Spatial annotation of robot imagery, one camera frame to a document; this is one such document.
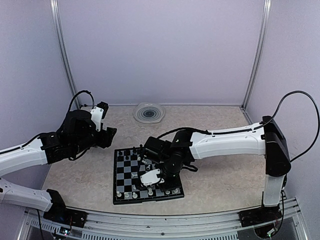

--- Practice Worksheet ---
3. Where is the black white chess board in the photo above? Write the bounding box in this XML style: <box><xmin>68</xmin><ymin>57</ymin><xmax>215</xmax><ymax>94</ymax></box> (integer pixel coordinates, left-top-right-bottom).
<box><xmin>113</xmin><ymin>147</ymin><xmax>185</xmax><ymax>205</ymax></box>

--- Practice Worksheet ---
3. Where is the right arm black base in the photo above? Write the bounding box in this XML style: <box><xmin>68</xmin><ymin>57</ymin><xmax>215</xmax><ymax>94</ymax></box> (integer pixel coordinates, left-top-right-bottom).
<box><xmin>238</xmin><ymin>200</ymin><xmax>283</xmax><ymax>228</ymax></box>

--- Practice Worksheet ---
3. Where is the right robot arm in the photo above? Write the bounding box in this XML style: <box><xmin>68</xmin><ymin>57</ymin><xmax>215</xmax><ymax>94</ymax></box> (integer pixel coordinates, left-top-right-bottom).
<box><xmin>139</xmin><ymin>115</ymin><xmax>291</xmax><ymax>222</ymax></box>

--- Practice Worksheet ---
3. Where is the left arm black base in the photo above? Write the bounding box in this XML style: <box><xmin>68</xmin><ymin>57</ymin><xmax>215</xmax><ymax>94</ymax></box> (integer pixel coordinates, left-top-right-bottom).
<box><xmin>43</xmin><ymin>189</ymin><xmax>88</xmax><ymax>228</ymax></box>

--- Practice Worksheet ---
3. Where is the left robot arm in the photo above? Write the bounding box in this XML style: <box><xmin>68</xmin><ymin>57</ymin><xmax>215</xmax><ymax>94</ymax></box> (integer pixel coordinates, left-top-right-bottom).
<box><xmin>0</xmin><ymin>108</ymin><xmax>117</xmax><ymax>223</ymax></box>

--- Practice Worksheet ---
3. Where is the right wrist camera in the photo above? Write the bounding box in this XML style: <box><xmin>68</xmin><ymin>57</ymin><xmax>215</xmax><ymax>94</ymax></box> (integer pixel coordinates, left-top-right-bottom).
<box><xmin>140</xmin><ymin>168</ymin><xmax>163</xmax><ymax>187</ymax></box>

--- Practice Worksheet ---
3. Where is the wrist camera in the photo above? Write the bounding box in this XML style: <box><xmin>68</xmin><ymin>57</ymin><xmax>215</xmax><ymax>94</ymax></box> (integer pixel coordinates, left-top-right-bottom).
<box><xmin>140</xmin><ymin>168</ymin><xmax>163</xmax><ymax>187</ymax></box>
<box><xmin>90</xmin><ymin>101</ymin><xmax>109</xmax><ymax>132</ymax></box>

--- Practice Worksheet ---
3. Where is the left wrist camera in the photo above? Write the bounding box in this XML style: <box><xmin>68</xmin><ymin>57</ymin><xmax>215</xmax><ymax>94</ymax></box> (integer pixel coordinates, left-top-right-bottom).
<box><xmin>90</xmin><ymin>101</ymin><xmax>109</xmax><ymax>132</ymax></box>

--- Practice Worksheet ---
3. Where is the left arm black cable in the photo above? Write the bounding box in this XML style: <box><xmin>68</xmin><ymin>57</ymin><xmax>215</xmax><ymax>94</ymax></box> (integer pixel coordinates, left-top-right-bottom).
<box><xmin>67</xmin><ymin>90</ymin><xmax>96</xmax><ymax>113</ymax></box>

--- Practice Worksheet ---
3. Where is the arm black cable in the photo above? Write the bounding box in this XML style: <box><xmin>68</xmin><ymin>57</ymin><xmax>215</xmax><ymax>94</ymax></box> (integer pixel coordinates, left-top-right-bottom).
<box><xmin>67</xmin><ymin>90</ymin><xmax>96</xmax><ymax>113</ymax></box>
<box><xmin>259</xmin><ymin>90</ymin><xmax>320</xmax><ymax>163</ymax></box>

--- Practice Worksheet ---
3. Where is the front aluminium rail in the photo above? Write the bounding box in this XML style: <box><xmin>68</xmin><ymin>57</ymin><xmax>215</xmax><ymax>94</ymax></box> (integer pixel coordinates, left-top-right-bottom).
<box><xmin>17</xmin><ymin>197</ymin><xmax>308</xmax><ymax>240</ymax></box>

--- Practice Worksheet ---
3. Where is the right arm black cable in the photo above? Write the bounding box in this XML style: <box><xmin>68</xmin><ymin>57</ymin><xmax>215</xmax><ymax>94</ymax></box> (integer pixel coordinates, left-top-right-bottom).
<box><xmin>259</xmin><ymin>90</ymin><xmax>320</xmax><ymax>163</ymax></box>

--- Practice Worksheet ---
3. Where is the left aluminium frame post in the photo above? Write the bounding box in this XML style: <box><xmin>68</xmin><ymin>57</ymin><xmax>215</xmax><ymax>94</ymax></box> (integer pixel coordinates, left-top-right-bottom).
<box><xmin>49</xmin><ymin>0</ymin><xmax>78</xmax><ymax>96</ymax></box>

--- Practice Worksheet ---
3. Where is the aluminium frame post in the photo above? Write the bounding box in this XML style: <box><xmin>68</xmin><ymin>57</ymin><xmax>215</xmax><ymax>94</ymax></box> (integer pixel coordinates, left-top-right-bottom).
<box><xmin>49</xmin><ymin>0</ymin><xmax>78</xmax><ymax>96</ymax></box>
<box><xmin>241</xmin><ymin>0</ymin><xmax>272</xmax><ymax>112</ymax></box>

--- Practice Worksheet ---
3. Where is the right aluminium frame post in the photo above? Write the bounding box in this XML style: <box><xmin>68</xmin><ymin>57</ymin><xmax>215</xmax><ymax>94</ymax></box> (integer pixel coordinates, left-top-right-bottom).
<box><xmin>241</xmin><ymin>0</ymin><xmax>272</xmax><ymax>112</ymax></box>

